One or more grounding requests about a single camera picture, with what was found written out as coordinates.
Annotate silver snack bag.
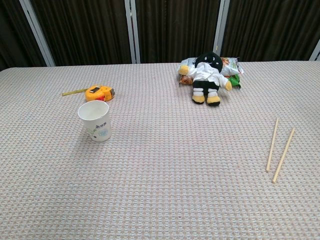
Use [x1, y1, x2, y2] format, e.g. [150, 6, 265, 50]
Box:
[180, 56, 245, 76]

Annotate white printed paper cup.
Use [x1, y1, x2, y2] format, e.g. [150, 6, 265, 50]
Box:
[77, 100, 112, 143]

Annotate beige woven tablecloth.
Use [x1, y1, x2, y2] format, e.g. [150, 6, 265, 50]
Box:
[0, 59, 320, 240]

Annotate grey partition frame post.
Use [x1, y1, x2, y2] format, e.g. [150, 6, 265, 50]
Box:
[19, 0, 56, 67]
[213, 0, 237, 57]
[309, 45, 320, 62]
[124, 0, 141, 64]

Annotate black plush doll white robe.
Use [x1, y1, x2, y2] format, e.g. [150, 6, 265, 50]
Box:
[178, 51, 233, 108]

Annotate dark pleated curtain panel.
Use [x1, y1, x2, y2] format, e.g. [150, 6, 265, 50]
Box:
[134, 0, 222, 64]
[29, 0, 133, 67]
[221, 0, 320, 62]
[0, 0, 48, 72]

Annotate orange tape measure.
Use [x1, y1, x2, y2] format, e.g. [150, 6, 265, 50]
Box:
[61, 84, 116, 103]

